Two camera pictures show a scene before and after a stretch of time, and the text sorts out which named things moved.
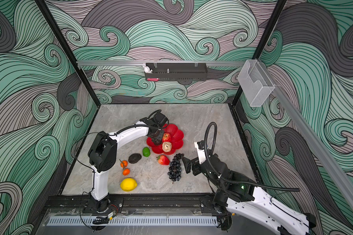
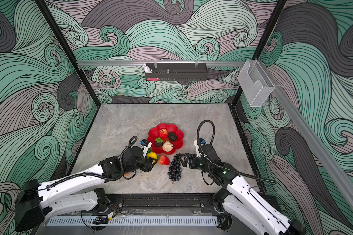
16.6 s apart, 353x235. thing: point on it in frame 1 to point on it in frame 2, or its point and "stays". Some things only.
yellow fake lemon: x=128 y=184 to x=153 y=155
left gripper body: x=159 y=134 to x=145 y=165
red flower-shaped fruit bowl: x=176 y=136 stays
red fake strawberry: x=163 y=160 stays
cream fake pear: x=166 y=146 stays
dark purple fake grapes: x=175 y=170 stays
